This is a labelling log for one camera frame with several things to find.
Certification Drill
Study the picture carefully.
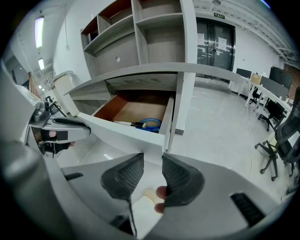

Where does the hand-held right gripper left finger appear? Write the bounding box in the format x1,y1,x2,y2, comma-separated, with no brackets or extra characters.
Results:
100,152,145,237

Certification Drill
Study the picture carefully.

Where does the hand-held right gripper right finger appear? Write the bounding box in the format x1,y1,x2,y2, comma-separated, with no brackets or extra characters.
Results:
161,152,205,207

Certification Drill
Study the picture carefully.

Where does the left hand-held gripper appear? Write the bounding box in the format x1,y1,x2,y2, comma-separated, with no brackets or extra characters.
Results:
14,84,91,156

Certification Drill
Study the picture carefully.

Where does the white desk drawer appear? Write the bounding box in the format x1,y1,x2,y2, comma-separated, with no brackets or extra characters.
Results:
78,90,175,166

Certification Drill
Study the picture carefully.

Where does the grey wooden desk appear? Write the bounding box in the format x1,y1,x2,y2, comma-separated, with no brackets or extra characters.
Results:
64,62,237,154

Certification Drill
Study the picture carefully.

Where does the white office desk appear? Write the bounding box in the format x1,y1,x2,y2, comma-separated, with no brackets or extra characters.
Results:
228,72,293,113

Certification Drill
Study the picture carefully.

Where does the person's left hand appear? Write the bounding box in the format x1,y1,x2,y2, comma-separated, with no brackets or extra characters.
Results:
38,130,77,154

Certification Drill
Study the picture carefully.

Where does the person's right hand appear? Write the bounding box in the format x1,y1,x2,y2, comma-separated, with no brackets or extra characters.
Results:
154,186,168,214

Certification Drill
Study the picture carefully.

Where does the white rounded counter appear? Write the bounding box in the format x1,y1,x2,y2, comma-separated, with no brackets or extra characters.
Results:
49,71,79,117

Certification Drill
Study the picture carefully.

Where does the white card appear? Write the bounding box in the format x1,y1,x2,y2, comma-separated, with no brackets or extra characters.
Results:
131,188,165,238

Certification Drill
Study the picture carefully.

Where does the wooden staircase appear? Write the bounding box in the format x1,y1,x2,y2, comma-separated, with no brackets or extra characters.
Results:
28,71,41,99

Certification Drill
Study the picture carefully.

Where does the black mesh office chair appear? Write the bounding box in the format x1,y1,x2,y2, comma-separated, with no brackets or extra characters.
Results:
255,86,300,182

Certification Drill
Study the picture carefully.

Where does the black swivel office chair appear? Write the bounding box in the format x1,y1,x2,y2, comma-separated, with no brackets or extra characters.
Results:
257,99,288,132

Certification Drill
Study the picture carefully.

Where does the small black monitor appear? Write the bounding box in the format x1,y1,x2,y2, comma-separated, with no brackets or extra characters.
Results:
236,68,253,79

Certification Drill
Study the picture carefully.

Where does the cardboard box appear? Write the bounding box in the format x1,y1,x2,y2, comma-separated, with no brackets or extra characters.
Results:
250,73,262,85

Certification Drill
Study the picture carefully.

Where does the black glass double door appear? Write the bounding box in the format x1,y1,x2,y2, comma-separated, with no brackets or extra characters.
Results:
196,17,236,84

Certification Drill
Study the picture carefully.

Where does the large black monitor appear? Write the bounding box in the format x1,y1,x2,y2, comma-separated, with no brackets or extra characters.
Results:
269,66,293,89

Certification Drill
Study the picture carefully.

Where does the white chair black frame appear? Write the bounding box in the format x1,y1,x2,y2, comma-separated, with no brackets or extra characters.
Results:
44,96,68,118

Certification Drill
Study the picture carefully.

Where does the silver fisheye camera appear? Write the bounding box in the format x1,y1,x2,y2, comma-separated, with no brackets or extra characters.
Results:
30,101,51,122

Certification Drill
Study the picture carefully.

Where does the blue coiled cable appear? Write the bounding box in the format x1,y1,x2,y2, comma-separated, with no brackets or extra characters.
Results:
135,118,163,134

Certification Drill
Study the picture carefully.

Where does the white floor cable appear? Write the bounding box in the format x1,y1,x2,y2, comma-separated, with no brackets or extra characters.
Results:
245,105,258,181

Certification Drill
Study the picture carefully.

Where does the white wall conduit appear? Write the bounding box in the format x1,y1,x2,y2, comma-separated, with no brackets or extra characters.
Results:
64,4,70,51

